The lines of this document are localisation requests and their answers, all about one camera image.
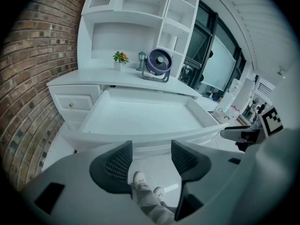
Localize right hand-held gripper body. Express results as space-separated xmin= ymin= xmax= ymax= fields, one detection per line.
xmin=220 ymin=105 xmax=284 ymax=152

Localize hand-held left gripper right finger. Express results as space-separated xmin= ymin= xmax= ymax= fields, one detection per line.
xmin=171 ymin=139 xmax=212 ymax=221

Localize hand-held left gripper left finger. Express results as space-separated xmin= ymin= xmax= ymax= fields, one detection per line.
xmin=89 ymin=140 xmax=134 ymax=194

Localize white desk drawer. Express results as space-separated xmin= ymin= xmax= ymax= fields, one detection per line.
xmin=61 ymin=88 xmax=229 ymax=160

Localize small white drawer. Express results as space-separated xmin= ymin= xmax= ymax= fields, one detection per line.
xmin=54 ymin=93 xmax=93 ymax=111

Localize white desk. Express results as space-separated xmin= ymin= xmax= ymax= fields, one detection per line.
xmin=46 ymin=67 xmax=229 ymax=160

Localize purple desk fan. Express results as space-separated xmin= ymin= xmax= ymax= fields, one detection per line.
xmin=142 ymin=47 xmax=174 ymax=83

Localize tall white cabinet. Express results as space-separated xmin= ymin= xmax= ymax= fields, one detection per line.
xmin=234 ymin=77 xmax=255 ymax=117

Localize white shoe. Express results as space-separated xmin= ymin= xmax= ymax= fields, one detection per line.
xmin=153 ymin=187 xmax=165 ymax=201
xmin=133 ymin=171 xmax=147 ymax=187

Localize white water dispenser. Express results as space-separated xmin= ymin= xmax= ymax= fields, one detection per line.
xmin=224 ymin=78 xmax=242 ymax=113

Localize person's grey trouser leg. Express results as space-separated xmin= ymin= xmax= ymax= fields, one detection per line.
xmin=130 ymin=181 xmax=177 ymax=225

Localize dark framed window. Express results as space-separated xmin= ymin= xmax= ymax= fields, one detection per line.
xmin=184 ymin=0 xmax=247 ymax=94

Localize small potted plant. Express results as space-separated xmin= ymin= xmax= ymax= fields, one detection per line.
xmin=112 ymin=51 xmax=129 ymax=72

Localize green lantern figurine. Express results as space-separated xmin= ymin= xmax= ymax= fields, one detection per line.
xmin=136 ymin=51 xmax=147 ymax=72

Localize white shelf hutch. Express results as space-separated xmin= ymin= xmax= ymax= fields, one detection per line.
xmin=76 ymin=0 xmax=201 ymax=82

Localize white wire basket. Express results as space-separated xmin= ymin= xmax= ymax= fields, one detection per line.
xmin=214 ymin=107 xmax=231 ymax=122

